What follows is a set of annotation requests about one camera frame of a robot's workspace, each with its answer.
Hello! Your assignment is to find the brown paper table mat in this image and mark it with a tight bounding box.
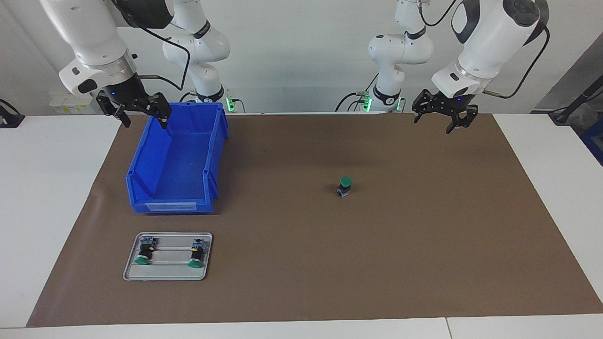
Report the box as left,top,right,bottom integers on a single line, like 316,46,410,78
26,112,603,328

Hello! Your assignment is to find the black clamp device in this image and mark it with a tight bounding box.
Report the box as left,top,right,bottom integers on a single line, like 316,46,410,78
0,99,25,129

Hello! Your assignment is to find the black stand pole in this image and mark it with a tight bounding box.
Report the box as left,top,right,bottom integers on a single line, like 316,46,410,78
549,75,603,124

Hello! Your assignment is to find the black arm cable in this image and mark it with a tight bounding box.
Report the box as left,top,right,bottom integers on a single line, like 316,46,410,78
111,0,191,92
417,0,551,99

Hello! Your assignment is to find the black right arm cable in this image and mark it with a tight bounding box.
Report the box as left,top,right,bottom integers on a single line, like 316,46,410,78
111,0,191,92

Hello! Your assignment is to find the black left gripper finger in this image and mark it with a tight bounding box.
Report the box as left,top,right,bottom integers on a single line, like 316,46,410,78
412,89,443,124
445,101,479,135

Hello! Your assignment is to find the blue crate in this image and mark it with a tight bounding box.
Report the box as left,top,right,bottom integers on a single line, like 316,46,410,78
580,120,603,166

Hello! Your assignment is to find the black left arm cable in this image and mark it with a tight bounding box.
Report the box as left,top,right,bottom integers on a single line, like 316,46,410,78
417,0,551,99

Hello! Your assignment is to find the white power strip box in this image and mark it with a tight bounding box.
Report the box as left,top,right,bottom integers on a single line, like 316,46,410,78
49,94,102,115

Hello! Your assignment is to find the grey metal tray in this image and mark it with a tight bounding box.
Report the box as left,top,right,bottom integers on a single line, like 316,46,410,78
123,232,213,282

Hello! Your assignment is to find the black left base cable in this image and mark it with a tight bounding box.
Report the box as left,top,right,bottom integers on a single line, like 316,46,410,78
335,73,380,112

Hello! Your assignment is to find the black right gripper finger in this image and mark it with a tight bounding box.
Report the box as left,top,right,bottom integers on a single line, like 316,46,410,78
149,92,172,130
97,94,131,128

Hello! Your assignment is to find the blue plastic storage bin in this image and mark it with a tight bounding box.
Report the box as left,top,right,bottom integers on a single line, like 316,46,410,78
125,101,230,215

